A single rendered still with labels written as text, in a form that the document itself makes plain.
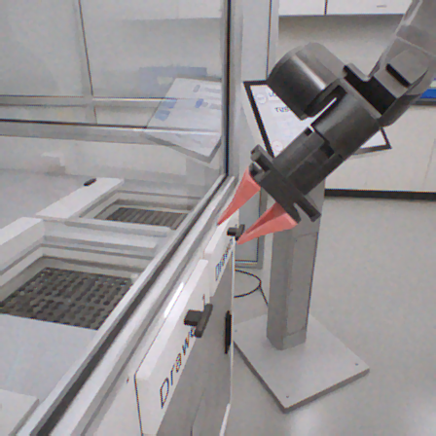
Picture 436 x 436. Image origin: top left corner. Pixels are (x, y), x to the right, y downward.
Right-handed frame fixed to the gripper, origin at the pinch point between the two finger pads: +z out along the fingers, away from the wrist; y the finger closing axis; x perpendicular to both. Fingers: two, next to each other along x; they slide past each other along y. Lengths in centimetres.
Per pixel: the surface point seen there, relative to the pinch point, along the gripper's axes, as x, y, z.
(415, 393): -87, -122, 21
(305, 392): -81, -87, 51
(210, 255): -24.1, -6.2, 13.9
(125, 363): 8.7, -1.2, 18.1
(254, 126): -80, 3, -7
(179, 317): -4.6, -5.5, 17.1
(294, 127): -84, -7, -16
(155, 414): 5.2, -10.2, 24.2
